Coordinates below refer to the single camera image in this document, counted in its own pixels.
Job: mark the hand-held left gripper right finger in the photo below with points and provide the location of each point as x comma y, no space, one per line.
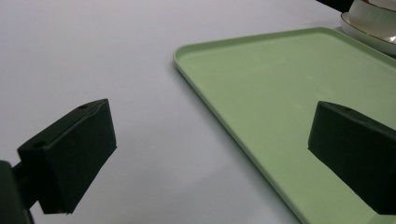
355,152

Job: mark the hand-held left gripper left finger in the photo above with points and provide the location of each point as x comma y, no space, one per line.
73,155

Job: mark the light green plastic tray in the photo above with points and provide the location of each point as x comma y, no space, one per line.
280,102

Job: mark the white bowl with dark rim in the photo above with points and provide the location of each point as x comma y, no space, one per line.
373,17

